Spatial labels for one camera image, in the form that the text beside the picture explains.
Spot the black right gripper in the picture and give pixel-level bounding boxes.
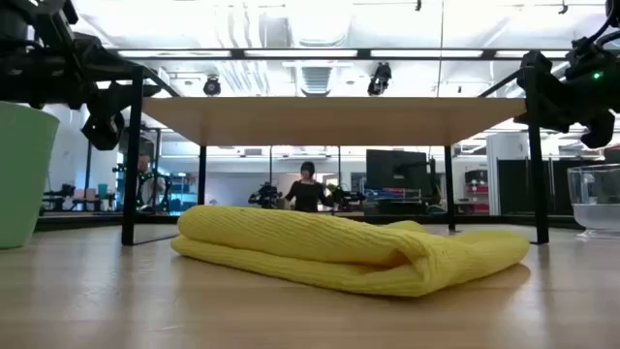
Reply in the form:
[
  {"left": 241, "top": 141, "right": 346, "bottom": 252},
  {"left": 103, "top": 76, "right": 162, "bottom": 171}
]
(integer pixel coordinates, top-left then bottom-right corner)
[{"left": 512, "top": 50, "right": 620, "bottom": 149}]

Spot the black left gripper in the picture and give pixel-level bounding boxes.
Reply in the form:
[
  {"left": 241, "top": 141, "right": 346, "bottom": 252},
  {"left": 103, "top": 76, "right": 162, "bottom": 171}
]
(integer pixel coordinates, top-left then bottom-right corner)
[{"left": 72, "top": 34, "right": 164, "bottom": 151}]

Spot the green plastic cup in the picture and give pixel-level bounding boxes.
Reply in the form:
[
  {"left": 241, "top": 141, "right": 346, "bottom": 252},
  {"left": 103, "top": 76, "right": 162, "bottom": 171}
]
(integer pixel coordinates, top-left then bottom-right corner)
[{"left": 0, "top": 101, "right": 61, "bottom": 250}]

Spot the person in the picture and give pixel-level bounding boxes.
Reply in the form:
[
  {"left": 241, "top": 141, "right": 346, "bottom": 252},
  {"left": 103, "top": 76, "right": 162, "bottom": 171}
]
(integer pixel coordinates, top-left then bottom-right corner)
[
  {"left": 136, "top": 154, "right": 167, "bottom": 210},
  {"left": 284, "top": 160, "right": 336, "bottom": 214}
]

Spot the black partition panel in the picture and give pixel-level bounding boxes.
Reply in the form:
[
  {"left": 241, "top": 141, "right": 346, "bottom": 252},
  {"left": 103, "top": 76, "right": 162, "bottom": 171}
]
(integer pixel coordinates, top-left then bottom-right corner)
[{"left": 497, "top": 158, "right": 583, "bottom": 216}]

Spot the red storage rack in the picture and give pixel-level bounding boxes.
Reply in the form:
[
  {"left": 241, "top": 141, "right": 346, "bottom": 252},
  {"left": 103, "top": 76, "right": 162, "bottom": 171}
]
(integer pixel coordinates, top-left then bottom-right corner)
[{"left": 463, "top": 169, "right": 490, "bottom": 215}]

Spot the clear glass cup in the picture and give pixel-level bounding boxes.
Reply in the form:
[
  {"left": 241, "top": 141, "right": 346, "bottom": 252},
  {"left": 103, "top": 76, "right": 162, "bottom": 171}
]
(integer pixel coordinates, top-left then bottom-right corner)
[{"left": 567, "top": 163, "right": 620, "bottom": 240}]

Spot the black computer monitor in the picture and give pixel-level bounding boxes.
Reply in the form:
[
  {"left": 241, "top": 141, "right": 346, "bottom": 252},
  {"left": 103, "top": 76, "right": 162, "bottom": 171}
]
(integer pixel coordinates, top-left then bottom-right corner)
[{"left": 364, "top": 148, "right": 431, "bottom": 194}]

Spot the yellow knitted cloth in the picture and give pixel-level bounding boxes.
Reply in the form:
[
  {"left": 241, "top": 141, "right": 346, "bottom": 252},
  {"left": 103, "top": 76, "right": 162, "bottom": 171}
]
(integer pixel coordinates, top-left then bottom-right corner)
[{"left": 170, "top": 204, "right": 531, "bottom": 299}]

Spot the black ceiling camera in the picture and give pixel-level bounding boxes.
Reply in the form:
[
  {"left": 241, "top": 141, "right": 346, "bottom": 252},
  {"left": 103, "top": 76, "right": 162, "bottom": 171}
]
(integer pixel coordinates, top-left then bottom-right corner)
[
  {"left": 202, "top": 76, "right": 223, "bottom": 98},
  {"left": 366, "top": 61, "right": 393, "bottom": 98}
]

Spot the thin hanging cable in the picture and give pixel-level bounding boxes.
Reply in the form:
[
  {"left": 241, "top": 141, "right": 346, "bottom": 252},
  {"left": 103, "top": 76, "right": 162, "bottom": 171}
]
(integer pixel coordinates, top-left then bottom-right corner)
[{"left": 435, "top": 0, "right": 447, "bottom": 98}]

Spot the black overhead light frame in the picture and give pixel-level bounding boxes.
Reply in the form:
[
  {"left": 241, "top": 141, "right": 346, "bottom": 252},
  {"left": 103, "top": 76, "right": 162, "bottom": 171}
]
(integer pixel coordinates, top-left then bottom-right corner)
[{"left": 106, "top": 47, "right": 573, "bottom": 62}]

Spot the wooden shelf black metal frame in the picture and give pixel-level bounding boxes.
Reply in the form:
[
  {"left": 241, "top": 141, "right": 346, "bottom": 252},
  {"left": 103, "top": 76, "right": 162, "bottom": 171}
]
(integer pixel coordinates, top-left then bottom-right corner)
[{"left": 120, "top": 64, "right": 551, "bottom": 246}]

